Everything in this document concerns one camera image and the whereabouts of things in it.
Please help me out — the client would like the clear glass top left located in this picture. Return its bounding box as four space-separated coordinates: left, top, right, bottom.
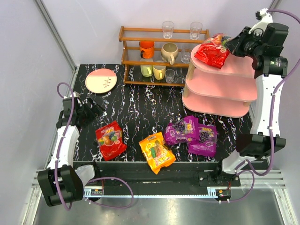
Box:
162 21 174 39

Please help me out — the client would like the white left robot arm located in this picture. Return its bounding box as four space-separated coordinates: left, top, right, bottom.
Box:
37 97 105 207

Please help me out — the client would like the brown wooden cup rack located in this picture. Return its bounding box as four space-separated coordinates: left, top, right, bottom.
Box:
119 26 210 87

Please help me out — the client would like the pale green mug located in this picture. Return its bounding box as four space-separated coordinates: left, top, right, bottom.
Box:
140 64 153 77

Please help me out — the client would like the clear glass bottom shelf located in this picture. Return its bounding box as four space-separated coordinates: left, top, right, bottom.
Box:
165 69 175 83

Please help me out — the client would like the clear glass top right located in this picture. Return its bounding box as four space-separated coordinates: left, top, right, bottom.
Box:
190 22 203 40

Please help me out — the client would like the clear glass shelf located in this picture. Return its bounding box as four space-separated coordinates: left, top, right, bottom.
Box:
165 69 175 83
181 48 191 64

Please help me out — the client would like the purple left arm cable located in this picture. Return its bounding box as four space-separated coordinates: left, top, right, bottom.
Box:
54 82 134 211

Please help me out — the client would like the red candy bag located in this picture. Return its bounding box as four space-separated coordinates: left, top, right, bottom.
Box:
95 120 127 161
195 33 231 69

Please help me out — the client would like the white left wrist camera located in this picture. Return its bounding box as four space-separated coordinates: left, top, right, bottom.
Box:
69 91 80 101

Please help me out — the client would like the clear glass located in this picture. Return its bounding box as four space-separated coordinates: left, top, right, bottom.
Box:
190 22 203 40
162 21 174 39

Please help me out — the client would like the purple candy bag upper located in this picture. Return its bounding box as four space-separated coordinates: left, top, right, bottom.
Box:
164 116 199 145

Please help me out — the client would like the clear glass middle shelf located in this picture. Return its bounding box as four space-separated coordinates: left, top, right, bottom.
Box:
181 48 191 64

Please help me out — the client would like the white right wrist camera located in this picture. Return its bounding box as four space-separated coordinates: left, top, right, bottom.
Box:
252 8 273 33

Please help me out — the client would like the pink three-tier shelf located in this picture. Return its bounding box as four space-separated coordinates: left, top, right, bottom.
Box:
182 46 257 118

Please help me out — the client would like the cream yellow mug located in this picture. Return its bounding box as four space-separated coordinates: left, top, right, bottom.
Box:
153 65 166 80

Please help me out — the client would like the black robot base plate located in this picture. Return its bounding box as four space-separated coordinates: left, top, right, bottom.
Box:
73 161 241 187

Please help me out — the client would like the pink and cream plate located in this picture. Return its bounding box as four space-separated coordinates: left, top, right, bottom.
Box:
85 68 117 94

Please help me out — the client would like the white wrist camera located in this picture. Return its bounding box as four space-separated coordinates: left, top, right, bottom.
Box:
252 8 273 33
69 91 80 101

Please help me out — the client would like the orange mug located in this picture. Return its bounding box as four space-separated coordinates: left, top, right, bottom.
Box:
139 41 155 59

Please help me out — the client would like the purple candy bag lower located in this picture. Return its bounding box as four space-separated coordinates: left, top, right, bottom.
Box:
187 124 218 157

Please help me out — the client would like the purple candy bag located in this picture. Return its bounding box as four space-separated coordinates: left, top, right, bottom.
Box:
187 124 218 157
164 116 199 145

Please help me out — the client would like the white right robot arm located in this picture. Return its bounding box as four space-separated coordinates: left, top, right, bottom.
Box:
221 22 289 174

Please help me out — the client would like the orange candy bag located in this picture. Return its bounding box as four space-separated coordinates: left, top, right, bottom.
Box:
139 132 176 175

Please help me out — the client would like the beige round mug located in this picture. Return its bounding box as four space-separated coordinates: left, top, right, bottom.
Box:
161 43 179 65

